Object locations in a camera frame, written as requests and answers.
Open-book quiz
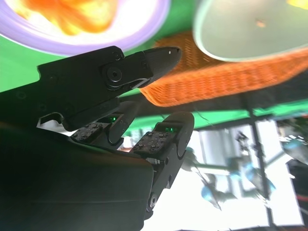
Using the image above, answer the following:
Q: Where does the orange wicker basket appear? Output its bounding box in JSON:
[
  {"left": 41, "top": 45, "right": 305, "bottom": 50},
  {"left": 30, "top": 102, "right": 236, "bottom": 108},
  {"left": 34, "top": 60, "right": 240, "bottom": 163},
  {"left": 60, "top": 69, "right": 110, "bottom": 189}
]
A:
[{"left": 139, "top": 30, "right": 308, "bottom": 108}]

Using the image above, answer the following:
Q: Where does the light purple plate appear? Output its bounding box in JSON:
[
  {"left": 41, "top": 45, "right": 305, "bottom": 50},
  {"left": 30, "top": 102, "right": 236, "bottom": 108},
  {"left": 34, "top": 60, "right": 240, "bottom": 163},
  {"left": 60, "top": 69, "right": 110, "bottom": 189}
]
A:
[{"left": 0, "top": 0, "right": 172, "bottom": 57}]

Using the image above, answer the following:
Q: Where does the grey-green bowl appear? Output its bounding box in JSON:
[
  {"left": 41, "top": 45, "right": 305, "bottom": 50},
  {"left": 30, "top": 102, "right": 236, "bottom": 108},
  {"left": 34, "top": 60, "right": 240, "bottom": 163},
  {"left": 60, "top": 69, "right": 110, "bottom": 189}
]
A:
[{"left": 193, "top": 0, "right": 308, "bottom": 64}]

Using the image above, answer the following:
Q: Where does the green tablecloth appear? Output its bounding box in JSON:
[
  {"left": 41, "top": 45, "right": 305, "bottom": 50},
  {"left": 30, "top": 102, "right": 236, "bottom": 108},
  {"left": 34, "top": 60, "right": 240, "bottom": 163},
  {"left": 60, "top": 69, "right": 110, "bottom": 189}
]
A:
[{"left": 0, "top": 0, "right": 198, "bottom": 93}]

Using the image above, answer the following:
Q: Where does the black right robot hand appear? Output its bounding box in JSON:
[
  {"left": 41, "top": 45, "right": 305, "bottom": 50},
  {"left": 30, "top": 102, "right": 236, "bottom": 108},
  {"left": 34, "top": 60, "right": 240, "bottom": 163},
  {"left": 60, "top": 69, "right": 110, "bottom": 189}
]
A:
[{"left": 0, "top": 45, "right": 195, "bottom": 231}]

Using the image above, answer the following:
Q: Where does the black boom pole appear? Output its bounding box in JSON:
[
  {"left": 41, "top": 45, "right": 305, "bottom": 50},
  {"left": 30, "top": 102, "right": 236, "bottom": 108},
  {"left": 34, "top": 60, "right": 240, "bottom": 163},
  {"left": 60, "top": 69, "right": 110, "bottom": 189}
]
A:
[{"left": 240, "top": 93, "right": 275, "bottom": 227}]

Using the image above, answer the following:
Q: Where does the orange striped bread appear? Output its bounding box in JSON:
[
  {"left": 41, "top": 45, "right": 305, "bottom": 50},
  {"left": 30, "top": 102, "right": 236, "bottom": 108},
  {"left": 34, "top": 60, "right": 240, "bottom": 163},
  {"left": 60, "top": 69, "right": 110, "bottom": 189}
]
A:
[{"left": 23, "top": 0, "right": 119, "bottom": 37}]

